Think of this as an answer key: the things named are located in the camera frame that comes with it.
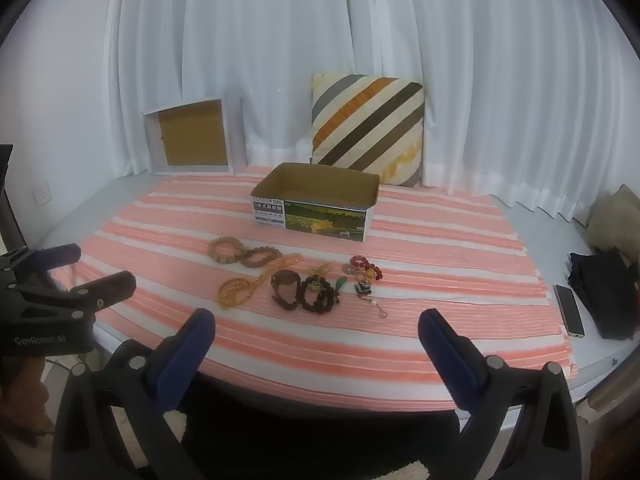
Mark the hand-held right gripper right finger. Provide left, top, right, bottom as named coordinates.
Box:
left=417, top=308, right=583, bottom=480

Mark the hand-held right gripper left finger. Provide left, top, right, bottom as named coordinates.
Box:
left=52, top=308, right=217, bottom=480

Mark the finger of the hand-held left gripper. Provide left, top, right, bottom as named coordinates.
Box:
left=0, top=243, right=82, bottom=282
left=27, top=271, right=137, bottom=322

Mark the tan bead bracelet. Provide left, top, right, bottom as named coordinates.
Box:
left=208, top=236, right=246, bottom=264

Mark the amber bead necklace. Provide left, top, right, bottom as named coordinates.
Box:
left=217, top=254, right=304, bottom=307

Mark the brown bead bracelet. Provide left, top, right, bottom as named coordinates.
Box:
left=240, top=246, right=281, bottom=269

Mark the dark brown wooden bangle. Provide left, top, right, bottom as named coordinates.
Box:
left=271, top=270, right=301, bottom=311

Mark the dark bead bracelet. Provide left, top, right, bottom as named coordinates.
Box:
left=299, top=277, right=341, bottom=315

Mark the red bead bracelet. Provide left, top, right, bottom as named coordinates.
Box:
left=349, top=255, right=385, bottom=283

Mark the gold ornament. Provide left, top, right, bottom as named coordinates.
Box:
left=309, top=261, right=336, bottom=292

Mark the printed cardboard box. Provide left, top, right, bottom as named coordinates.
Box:
left=250, top=162, right=381, bottom=244

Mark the dark furniture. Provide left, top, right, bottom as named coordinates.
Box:
left=0, top=144, right=28, bottom=253

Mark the pink white striped cloth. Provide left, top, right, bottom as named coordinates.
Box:
left=47, top=165, right=578, bottom=413

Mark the smartphone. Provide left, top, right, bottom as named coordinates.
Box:
left=554, top=284, right=586, bottom=338

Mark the black cloth bag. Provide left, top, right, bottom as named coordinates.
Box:
left=567, top=250, right=640, bottom=341

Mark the white shallow box brown inside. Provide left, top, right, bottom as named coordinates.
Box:
left=143, top=94, right=246, bottom=177

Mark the beige cushion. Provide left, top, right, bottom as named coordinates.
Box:
left=585, top=184, right=640, bottom=261

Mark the diagonal striped pillow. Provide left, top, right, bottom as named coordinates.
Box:
left=311, top=73, right=427, bottom=189

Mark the white curtain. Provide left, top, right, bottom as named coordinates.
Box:
left=370, top=0, right=640, bottom=226
left=102, top=0, right=376, bottom=181

